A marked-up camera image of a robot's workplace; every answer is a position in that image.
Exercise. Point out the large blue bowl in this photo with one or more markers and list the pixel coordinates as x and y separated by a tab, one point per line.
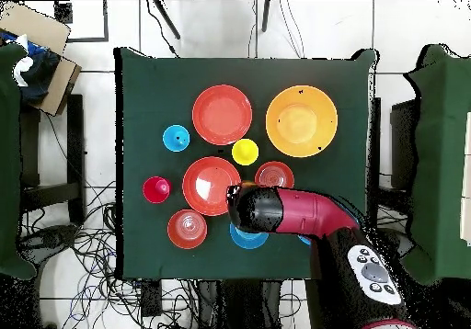
303	239

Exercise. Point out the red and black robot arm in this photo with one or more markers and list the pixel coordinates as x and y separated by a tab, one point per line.
301	211

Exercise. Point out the wide red-orange bowl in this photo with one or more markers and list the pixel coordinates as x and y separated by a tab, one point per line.
206	185
222	114

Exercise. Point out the yellow cup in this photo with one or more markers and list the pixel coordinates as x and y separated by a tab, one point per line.
245	152

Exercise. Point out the small red-orange bowl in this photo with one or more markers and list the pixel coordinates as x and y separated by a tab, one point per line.
274	172
187	229

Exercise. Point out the small blue bowl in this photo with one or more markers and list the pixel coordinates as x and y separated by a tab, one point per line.
246	241

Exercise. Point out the red cup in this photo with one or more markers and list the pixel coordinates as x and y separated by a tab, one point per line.
156	189

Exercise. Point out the blue cup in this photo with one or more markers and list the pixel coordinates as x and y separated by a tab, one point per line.
176	138

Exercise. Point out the large orange bowl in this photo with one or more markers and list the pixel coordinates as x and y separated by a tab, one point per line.
301	121

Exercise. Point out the dark green tablecloth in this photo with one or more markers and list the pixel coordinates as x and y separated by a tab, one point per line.
158	86

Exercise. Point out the black power strip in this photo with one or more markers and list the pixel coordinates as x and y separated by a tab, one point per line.
151	299

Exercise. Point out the black chair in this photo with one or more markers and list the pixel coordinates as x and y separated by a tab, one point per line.
403	141

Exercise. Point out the black tripod leg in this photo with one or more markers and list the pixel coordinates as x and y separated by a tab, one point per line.
167	20
265	16

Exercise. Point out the green cloth side table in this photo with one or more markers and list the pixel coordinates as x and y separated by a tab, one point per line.
441	141
9	160

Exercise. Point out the blue and white cloth bundle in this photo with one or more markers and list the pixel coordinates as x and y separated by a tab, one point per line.
36	71

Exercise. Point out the cardboard box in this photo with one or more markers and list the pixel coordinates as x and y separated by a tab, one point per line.
36	24

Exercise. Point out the black pedestal leg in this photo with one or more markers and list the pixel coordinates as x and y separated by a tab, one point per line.
48	239

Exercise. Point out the black metal frame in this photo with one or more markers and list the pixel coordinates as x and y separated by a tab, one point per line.
63	13

